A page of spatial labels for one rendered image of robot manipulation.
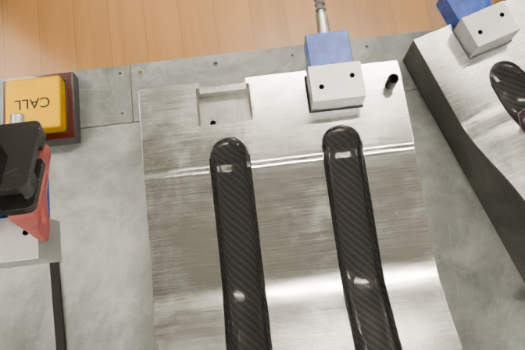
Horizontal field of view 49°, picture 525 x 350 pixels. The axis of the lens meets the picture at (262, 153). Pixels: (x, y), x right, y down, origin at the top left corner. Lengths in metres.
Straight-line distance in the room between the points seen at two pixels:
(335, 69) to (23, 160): 0.29
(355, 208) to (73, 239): 0.30
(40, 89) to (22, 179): 0.27
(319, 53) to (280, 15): 0.15
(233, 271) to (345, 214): 0.12
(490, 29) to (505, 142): 0.12
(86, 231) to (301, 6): 0.36
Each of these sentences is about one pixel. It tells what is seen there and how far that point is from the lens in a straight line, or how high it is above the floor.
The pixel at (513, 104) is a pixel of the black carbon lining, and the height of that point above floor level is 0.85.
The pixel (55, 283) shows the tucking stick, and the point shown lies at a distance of 0.66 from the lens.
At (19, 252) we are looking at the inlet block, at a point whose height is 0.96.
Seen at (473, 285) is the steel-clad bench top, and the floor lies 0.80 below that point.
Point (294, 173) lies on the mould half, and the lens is 0.55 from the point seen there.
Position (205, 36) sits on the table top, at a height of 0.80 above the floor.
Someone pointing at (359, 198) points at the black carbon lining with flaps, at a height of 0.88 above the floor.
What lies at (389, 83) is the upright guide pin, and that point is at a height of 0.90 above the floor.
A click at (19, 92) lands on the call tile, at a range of 0.68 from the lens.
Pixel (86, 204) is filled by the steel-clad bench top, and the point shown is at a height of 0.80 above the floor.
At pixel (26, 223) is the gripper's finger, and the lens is 0.45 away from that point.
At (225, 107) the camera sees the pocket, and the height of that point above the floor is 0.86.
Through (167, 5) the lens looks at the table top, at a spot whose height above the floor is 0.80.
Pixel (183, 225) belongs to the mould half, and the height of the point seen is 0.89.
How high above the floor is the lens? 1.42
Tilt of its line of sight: 75 degrees down
